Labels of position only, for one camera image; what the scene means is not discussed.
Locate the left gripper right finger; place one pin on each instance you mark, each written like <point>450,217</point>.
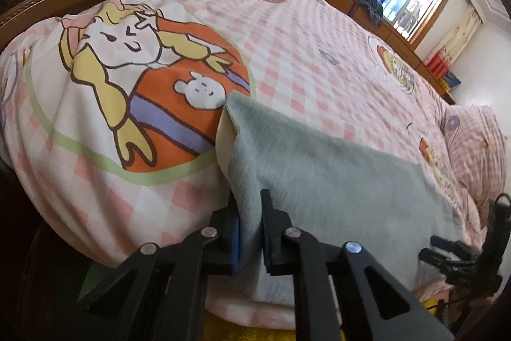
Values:
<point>341,293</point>

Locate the wooden window-side cabinet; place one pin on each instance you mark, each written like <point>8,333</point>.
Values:
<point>388,34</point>

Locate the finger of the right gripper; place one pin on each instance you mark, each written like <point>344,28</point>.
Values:
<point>457,264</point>
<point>447,243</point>

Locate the pink checkered cartoon bedspread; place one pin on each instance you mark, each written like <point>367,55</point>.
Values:
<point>110,117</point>

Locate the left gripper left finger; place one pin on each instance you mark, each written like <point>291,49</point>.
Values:
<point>159,293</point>

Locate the grey fleece pants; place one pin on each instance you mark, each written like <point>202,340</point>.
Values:
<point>337,190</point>

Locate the dark clothes on cabinet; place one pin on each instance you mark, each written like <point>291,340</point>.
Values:
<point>374,9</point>

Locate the blue book on cabinet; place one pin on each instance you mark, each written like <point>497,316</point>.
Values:
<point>449,81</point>

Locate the pink checkered pillow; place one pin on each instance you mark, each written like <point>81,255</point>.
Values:
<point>477,152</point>

